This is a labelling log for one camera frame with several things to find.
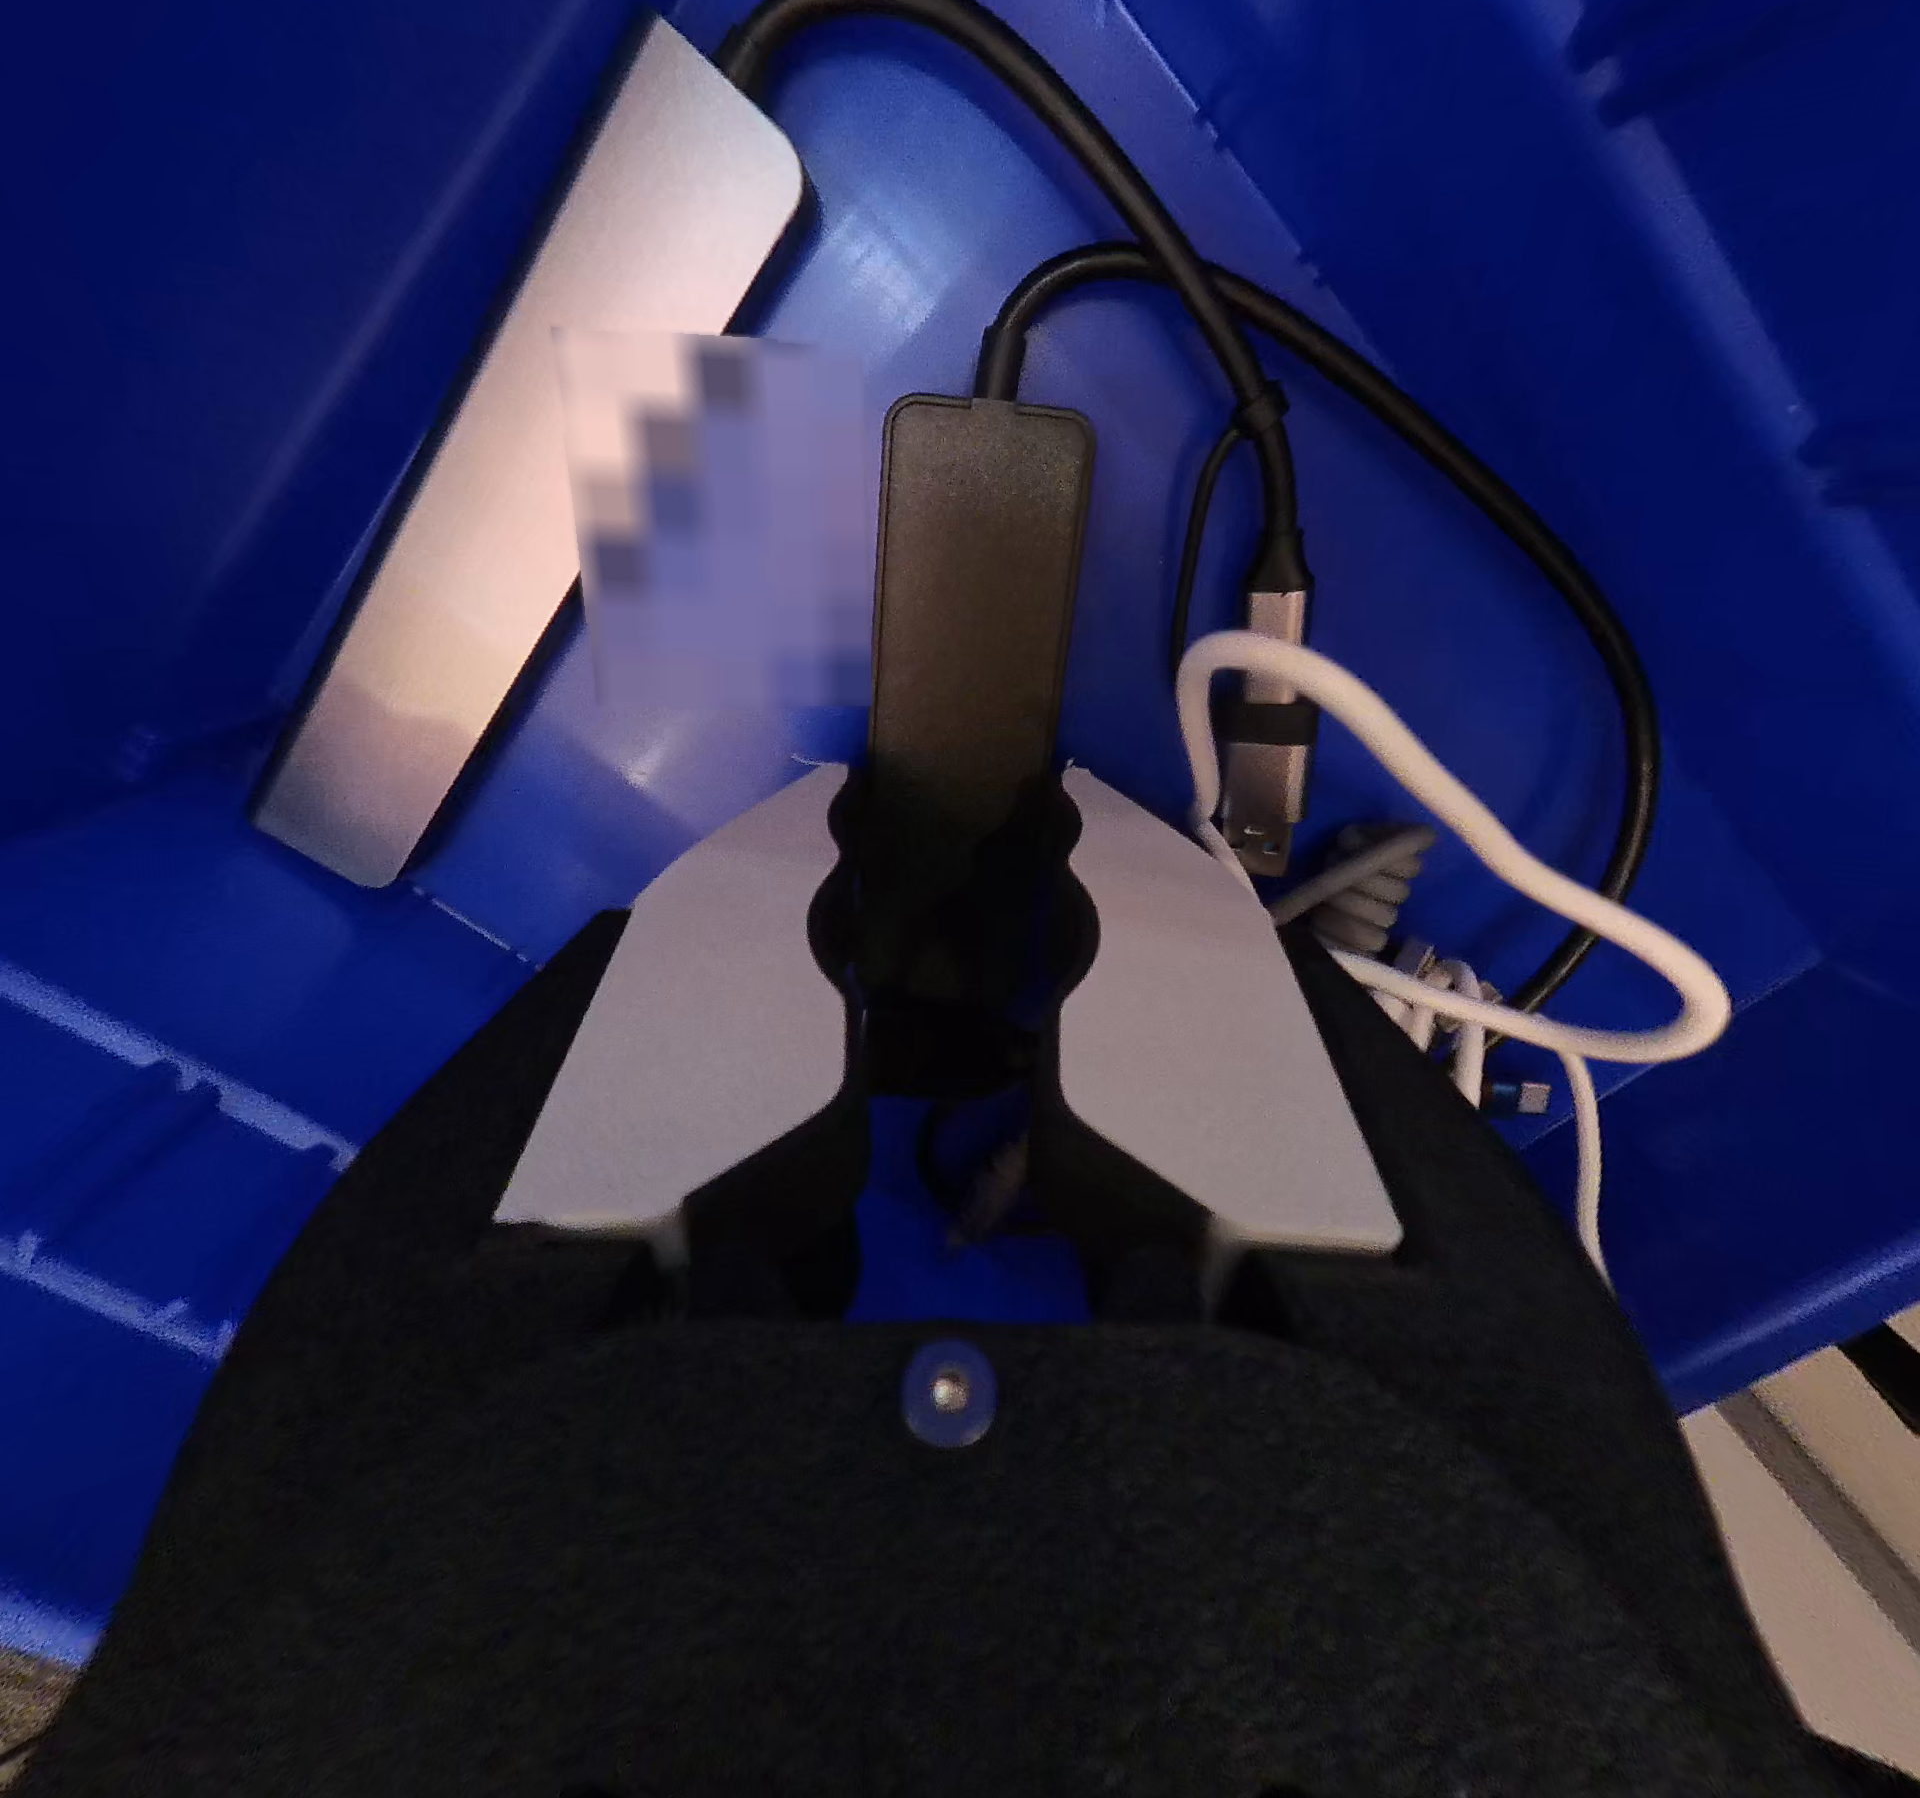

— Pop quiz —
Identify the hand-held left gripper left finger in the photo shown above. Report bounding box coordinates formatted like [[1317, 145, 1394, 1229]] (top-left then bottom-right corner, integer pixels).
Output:
[[492, 766, 875, 1312]]

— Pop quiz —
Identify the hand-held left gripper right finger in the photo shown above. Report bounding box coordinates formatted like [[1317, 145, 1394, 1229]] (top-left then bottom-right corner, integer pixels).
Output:
[[1033, 766, 1408, 1307]]

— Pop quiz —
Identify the black usb hub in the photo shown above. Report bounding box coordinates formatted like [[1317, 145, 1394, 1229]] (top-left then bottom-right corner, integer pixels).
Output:
[[865, 393, 1098, 1094]]

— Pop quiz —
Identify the black hub cable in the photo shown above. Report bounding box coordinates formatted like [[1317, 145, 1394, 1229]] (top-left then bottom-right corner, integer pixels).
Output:
[[978, 241, 1664, 1018]]

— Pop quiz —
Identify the blue plastic bin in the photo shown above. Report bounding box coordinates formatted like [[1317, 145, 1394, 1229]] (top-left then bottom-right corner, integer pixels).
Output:
[[0, 0, 1920, 1665]]

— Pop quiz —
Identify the silver usb adapter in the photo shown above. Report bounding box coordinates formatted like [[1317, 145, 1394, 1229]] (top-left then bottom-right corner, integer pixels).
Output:
[[1207, 696, 1322, 879]]

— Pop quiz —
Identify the silver usb hub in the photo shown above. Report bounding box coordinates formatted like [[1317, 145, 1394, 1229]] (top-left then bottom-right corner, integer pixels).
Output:
[[247, 11, 817, 889]]

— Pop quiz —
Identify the coiled grey cable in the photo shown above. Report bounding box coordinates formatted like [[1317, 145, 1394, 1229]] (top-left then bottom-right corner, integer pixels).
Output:
[[1275, 822, 1559, 1120]]

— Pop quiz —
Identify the white usb cable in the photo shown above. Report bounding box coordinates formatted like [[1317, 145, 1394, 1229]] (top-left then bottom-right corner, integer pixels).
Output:
[[1173, 628, 1733, 1291]]

